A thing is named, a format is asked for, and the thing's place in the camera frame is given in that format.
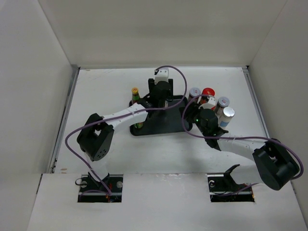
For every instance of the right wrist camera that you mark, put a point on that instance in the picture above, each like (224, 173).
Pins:
(209, 103)

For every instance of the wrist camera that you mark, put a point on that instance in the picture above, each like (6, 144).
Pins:
(209, 103)
(161, 75)

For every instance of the white lid dark spice jar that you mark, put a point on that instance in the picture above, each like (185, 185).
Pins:
(222, 103)

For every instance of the white lid brown spice jar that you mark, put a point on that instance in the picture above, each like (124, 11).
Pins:
(194, 91)

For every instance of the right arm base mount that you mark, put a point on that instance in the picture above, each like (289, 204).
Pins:
(224, 189)

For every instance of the silver lid blue label jar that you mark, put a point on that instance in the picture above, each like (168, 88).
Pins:
(226, 116)

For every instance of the red lid sauce jar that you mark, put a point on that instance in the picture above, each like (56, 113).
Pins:
(208, 92)

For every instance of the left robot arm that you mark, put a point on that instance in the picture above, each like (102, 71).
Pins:
(95, 139)

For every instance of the yellow cap sauce bottle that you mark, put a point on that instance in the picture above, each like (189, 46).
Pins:
(135, 95)
(138, 125)

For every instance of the black tray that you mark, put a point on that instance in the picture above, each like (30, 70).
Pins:
(167, 121)

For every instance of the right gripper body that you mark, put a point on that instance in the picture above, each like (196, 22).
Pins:
(195, 117)

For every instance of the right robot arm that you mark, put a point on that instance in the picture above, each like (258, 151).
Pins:
(276, 164)

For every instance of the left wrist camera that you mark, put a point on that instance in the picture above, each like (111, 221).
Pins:
(161, 75)

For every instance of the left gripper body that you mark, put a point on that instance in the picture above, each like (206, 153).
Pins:
(152, 84)

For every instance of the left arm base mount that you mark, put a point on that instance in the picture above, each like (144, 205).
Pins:
(92, 191)

